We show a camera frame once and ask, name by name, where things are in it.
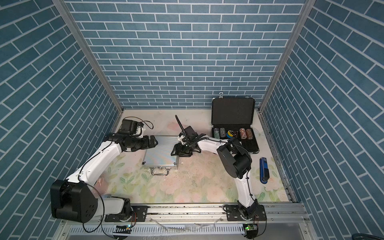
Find silver aluminium poker case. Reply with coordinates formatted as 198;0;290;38
142;136;179;177

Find black poker case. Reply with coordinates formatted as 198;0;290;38
211;97;260;154

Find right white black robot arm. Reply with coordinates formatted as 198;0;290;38
171;134;258;220

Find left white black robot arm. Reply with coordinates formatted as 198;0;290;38
50;133;158;223

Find green white chip stack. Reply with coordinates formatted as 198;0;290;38
213;128;221;139

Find grey green chip stack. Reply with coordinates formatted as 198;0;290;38
220;128;227;139

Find yellow blue dealer button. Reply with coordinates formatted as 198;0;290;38
227;131;236;139

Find red white chip stack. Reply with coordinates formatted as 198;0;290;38
239;128;247;140

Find brown blue chip stack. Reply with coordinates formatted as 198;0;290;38
246;129;254;140

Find blue stapler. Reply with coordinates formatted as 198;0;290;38
260;158;270;184

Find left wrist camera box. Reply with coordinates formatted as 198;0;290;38
118;119;144;137

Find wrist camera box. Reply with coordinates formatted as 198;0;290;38
185;126;198;140
118;119;144;137

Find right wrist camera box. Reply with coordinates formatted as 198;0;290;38
185;126;198;140

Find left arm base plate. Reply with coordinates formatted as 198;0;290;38
104;206;148;224

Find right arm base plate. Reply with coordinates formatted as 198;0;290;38
223;204;267;222

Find aluminium front rail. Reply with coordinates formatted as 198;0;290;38
59;202;313;229

